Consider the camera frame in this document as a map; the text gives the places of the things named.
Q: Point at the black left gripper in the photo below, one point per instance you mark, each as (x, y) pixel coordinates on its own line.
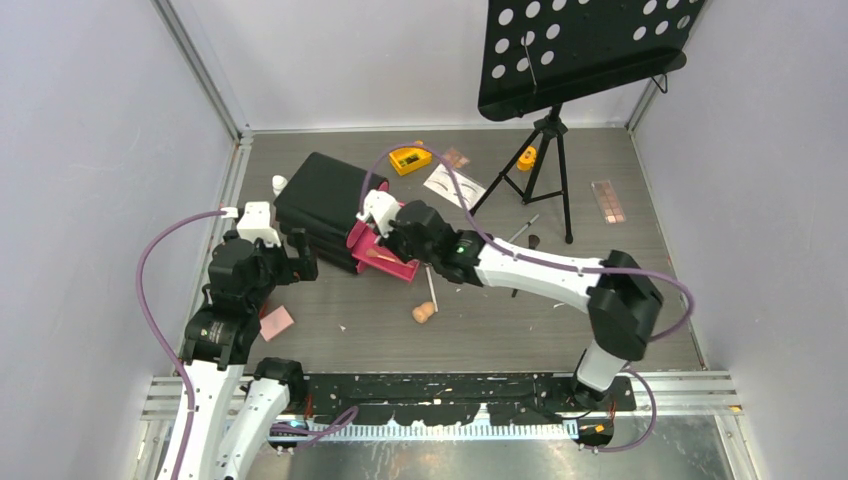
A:
(307, 265)

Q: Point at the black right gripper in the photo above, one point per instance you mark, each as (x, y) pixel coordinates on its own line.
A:
(389, 236)

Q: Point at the orange handled brush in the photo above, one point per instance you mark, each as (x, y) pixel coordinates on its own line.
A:
(372, 253)

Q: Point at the white makeup pencil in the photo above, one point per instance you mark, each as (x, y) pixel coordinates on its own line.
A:
(431, 287)

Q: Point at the black drawer organizer cabinet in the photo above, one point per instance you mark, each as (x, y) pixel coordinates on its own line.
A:
(323, 199)

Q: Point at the white bottle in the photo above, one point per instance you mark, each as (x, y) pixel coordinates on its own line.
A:
(279, 183)

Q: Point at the black makeup brush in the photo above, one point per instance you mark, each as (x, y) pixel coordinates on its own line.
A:
(533, 243)

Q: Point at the long eyeshadow palette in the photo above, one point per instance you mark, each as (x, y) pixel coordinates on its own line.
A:
(608, 202)

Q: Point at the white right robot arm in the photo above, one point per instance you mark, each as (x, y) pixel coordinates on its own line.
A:
(622, 305)

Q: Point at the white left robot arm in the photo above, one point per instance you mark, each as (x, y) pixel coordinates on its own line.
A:
(217, 343)

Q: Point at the false eyelash card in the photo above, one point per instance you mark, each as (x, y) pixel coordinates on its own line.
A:
(455, 187)

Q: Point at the pink sponge block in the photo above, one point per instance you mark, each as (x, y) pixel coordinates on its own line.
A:
(275, 322)

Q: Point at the yellow toy block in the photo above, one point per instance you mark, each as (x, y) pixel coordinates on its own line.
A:
(407, 160)

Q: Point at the orange beauty blender sponge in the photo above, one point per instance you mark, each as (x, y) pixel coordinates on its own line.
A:
(422, 313)

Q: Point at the small eyeshadow palette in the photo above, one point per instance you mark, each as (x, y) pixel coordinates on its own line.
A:
(456, 158)

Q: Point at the yellow toy object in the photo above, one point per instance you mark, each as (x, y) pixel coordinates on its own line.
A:
(527, 160)

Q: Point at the black tripod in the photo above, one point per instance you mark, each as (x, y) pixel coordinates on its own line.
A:
(550, 129)

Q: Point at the black perforated music stand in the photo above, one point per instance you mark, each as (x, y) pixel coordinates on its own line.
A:
(538, 54)

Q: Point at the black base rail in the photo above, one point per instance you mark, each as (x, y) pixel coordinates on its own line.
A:
(450, 399)

